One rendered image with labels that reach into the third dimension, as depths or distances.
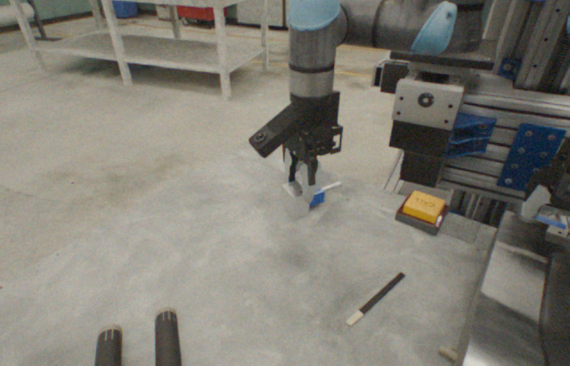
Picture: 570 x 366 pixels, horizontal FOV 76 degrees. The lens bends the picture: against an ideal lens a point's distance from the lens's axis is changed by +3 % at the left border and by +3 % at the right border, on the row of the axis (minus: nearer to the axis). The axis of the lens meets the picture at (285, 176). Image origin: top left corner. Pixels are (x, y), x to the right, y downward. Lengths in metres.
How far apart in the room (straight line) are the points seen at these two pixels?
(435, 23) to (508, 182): 0.57
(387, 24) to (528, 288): 0.42
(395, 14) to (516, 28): 0.58
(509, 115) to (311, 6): 0.61
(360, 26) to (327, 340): 0.48
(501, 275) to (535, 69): 0.63
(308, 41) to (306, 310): 0.40
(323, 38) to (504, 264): 0.41
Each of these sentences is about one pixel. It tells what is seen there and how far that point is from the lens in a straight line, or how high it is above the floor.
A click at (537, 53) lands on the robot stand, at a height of 1.03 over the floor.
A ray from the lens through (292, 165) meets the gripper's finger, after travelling 0.70.
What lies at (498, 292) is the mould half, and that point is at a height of 0.88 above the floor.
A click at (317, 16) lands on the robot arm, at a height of 1.17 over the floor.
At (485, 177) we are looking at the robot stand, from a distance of 1.08.
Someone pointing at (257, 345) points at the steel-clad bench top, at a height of 0.80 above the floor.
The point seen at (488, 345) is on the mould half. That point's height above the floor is 0.93.
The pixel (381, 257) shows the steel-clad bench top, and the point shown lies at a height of 0.80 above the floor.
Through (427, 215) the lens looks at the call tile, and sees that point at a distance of 0.73.
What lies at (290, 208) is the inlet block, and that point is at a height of 0.82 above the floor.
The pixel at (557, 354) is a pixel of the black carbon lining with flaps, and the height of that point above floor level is 0.90.
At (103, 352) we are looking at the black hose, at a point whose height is 0.84.
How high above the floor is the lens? 1.27
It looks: 34 degrees down
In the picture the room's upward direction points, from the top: straight up
